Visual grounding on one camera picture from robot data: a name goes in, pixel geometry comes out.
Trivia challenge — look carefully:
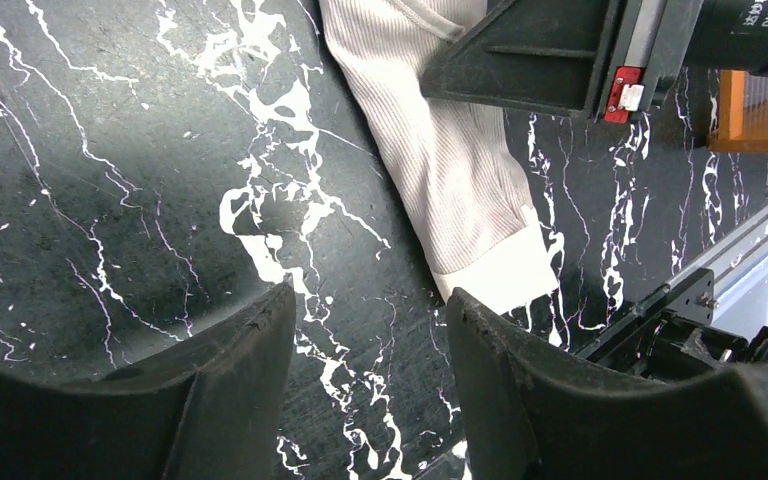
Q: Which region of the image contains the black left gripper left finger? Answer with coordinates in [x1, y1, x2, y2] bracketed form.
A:
[0, 283, 296, 479]

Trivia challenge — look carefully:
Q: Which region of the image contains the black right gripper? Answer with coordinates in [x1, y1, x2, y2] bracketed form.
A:
[420, 0, 768, 123]

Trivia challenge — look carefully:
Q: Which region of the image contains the orange wooden rack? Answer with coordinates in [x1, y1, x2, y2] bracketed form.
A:
[707, 70, 768, 154]

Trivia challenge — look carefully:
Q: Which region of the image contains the grey beige underwear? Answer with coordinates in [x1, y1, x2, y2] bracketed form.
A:
[320, 0, 558, 314]

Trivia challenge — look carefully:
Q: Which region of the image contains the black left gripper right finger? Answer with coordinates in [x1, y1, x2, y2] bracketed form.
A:
[446, 289, 768, 479]

